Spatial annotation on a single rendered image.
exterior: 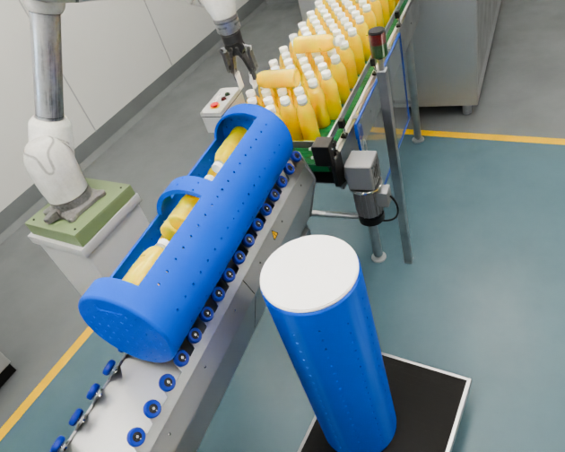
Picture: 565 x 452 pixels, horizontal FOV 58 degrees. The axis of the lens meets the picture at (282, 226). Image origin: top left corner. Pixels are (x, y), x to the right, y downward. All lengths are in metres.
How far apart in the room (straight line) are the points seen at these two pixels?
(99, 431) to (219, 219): 0.64
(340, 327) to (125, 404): 0.61
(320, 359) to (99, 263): 0.94
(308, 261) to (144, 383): 0.56
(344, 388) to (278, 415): 0.81
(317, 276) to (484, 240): 1.61
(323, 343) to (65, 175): 1.08
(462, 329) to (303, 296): 1.28
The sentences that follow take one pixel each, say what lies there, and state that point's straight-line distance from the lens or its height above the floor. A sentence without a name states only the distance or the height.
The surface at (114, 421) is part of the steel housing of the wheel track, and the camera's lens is 1.50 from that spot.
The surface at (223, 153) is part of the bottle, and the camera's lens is 1.78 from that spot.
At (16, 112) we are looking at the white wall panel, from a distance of 4.46.
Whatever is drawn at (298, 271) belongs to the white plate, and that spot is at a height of 1.04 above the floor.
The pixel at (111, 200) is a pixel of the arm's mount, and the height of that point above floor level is 1.05.
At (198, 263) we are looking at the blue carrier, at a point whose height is 1.14.
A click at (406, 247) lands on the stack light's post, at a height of 0.12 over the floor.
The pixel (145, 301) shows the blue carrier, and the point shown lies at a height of 1.19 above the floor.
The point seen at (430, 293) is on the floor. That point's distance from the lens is 2.63.
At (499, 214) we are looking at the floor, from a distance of 3.00.
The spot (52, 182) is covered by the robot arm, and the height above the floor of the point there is 1.21.
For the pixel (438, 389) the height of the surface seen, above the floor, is 0.15.
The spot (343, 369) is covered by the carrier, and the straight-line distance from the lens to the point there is 1.54.
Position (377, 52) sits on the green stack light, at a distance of 2.04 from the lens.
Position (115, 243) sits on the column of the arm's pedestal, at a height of 0.90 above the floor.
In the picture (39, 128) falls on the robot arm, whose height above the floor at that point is 1.32.
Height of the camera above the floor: 2.05
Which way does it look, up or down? 40 degrees down
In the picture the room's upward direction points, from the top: 20 degrees counter-clockwise
